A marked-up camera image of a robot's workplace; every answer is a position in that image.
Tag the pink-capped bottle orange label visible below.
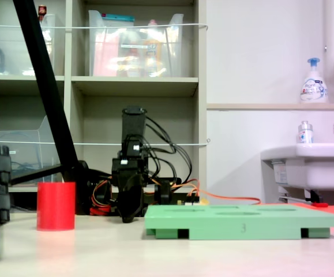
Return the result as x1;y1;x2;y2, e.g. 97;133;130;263
142;19;164;76

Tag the empty clear plastic bin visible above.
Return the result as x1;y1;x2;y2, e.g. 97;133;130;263
0;115;64;187

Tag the large clear storage bin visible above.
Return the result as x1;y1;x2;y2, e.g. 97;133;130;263
88;10;185;78

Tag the green shape sorter board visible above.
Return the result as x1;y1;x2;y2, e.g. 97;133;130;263
144;204;334;241

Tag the long orange cable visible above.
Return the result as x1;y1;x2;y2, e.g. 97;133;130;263
171;178;261;206

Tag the circuit board with connectors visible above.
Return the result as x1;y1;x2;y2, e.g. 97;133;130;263
177;195;209;207

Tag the clear bin with dark bottle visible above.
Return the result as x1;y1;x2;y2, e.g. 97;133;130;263
0;13;57;77

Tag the small clear sanitizer bottle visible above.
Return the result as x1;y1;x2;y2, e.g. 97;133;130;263
297;120;314;144

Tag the beige shelf unit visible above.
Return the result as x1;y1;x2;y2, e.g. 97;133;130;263
0;0;208;215

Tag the red orange wire coil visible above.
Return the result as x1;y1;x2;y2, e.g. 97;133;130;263
89;178;116;216

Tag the white sink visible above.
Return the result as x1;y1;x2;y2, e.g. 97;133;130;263
260;143;334;192

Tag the teal-edged pouch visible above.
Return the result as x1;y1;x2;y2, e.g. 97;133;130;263
102;13;136;27

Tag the red cylinder block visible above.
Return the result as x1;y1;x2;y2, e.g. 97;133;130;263
36;181;77;232

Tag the white blue foam soap bottle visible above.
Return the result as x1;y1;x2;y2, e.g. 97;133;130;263
300;57;329;104

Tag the black tripod leg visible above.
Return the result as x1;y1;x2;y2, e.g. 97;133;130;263
9;0;90;216

